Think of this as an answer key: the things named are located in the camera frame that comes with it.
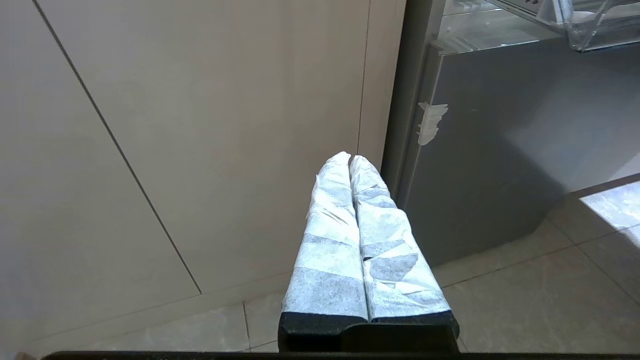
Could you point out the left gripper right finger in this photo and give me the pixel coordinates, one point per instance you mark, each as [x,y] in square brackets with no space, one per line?
[395,270]

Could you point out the narrow beige cabinet panel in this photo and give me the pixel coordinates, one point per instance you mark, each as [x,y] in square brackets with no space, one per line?
[382,80]

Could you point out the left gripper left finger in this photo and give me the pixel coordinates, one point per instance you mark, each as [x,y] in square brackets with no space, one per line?
[327,260]

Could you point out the grey fridge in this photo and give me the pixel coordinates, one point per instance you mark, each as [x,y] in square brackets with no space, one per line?
[505,150]

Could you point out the wide beige cabinet door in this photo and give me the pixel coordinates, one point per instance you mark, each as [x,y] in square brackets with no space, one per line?
[75,200]

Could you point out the clear plastic fridge drawer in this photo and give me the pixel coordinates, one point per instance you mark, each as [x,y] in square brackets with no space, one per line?
[565,20]

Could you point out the white tape piece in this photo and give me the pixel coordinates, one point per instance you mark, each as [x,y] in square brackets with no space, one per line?
[431,121]

